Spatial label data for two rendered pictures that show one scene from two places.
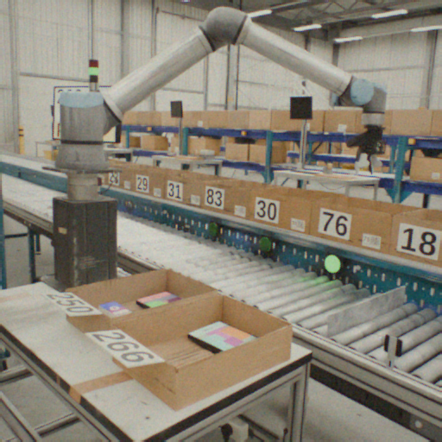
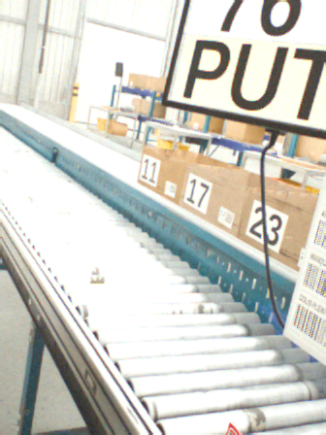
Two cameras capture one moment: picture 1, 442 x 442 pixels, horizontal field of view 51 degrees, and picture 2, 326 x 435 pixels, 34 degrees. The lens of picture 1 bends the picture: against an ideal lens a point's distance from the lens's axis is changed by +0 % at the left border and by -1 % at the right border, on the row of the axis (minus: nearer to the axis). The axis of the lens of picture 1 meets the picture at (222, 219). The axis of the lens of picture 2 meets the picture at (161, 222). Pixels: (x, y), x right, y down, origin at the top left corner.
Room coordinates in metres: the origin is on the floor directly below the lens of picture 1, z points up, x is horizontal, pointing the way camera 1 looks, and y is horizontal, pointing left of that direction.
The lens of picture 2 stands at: (1.93, 0.80, 1.26)
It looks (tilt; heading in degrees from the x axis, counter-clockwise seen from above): 13 degrees down; 12
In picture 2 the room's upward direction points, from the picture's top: 11 degrees clockwise
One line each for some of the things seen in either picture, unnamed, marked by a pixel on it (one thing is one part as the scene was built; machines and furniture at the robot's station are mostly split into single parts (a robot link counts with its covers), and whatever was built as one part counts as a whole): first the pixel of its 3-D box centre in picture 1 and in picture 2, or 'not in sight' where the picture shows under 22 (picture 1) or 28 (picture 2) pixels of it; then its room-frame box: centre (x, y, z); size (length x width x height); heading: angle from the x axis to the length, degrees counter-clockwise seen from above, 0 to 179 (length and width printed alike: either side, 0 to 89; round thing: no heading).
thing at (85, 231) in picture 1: (85, 240); not in sight; (1.69, 0.51, 0.91); 0.26 x 0.26 x 0.33; 45
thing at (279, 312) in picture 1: (314, 302); not in sight; (1.64, -0.36, 0.72); 0.52 x 0.05 x 0.05; 131
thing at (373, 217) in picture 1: (366, 223); not in sight; (2.01, -0.64, 0.96); 0.39 x 0.29 x 0.17; 42
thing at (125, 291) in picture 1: (142, 304); not in sight; (1.36, 0.24, 0.80); 0.38 x 0.28 x 0.10; 133
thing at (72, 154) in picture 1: (82, 154); not in sight; (1.68, 0.52, 1.24); 0.19 x 0.19 x 0.10
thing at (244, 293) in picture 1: (275, 287); not in sight; (1.78, -0.23, 0.72); 0.52 x 0.05 x 0.05; 131
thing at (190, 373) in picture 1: (203, 342); not in sight; (1.12, 0.04, 0.80); 0.38 x 0.28 x 0.10; 132
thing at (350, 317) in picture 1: (369, 311); not in sight; (1.47, -0.51, 0.76); 0.46 x 0.01 x 0.09; 131
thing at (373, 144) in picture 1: (372, 140); not in sight; (1.94, -0.61, 1.33); 0.09 x 0.08 x 0.12; 41
